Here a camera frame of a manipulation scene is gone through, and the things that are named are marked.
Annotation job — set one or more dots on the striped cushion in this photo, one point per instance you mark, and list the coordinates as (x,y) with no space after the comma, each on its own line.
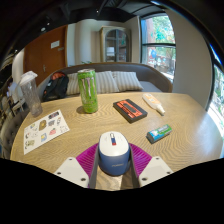
(106,81)
(72,84)
(128,81)

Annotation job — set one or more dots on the green drink can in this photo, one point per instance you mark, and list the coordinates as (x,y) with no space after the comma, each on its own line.
(88,90)

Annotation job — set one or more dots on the brown curved sofa bench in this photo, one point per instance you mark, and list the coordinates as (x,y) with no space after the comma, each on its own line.
(150,75)

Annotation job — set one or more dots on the brown wooden door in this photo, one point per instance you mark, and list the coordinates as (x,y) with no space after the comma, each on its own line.
(43,58)

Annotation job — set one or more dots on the green and blue gum pack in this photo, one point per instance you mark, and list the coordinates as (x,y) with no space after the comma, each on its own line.
(159,133)

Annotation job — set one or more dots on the white sticker sheet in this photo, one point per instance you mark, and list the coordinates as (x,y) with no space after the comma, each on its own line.
(45,131)

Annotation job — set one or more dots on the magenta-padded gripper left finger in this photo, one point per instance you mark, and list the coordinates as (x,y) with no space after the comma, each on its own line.
(71,170)

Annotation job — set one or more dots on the black box with orange print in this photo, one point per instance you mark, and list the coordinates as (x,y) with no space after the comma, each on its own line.
(130,110)

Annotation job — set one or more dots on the black-framed curved window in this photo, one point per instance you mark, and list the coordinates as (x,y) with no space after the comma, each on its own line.
(218,96)

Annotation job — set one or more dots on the pale glass-door cabinet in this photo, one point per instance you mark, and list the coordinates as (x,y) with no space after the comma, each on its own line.
(115,45)

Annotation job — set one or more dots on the white tube with orange label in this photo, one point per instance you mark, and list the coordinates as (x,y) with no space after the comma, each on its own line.
(153,101)

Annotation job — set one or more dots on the white and blue computer mouse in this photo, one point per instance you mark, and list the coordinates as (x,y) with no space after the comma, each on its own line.
(114,151)

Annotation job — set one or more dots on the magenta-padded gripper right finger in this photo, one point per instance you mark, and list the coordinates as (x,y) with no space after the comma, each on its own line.
(155,168)

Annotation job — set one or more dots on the clear plastic tumbler with lid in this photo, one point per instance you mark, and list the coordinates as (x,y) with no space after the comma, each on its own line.
(31,95)

